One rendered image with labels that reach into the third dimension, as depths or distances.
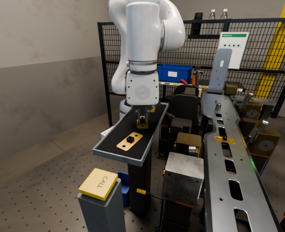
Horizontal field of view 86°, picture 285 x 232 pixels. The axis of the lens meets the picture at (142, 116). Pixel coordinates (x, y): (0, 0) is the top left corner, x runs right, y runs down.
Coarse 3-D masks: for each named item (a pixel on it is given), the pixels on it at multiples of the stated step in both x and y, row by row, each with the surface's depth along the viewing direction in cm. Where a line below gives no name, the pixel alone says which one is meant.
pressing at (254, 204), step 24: (216, 96) 122; (216, 120) 88; (216, 144) 69; (240, 144) 69; (216, 168) 56; (240, 168) 56; (216, 192) 48; (264, 192) 48; (216, 216) 41; (264, 216) 41
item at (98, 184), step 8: (96, 168) 36; (88, 176) 34; (96, 176) 34; (104, 176) 34; (112, 176) 34; (88, 184) 32; (96, 184) 32; (104, 184) 32; (112, 184) 32; (80, 192) 31; (88, 192) 30; (96, 192) 30; (104, 192) 30; (104, 200) 30
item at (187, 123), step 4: (172, 120) 72; (176, 120) 72; (180, 120) 72; (184, 120) 72; (188, 120) 72; (184, 124) 68; (188, 124) 68; (184, 128) 68; (188, 128) 67; (184, 132) 69; (188, 132) 68; (168, 148) 80; (168, 152) 81
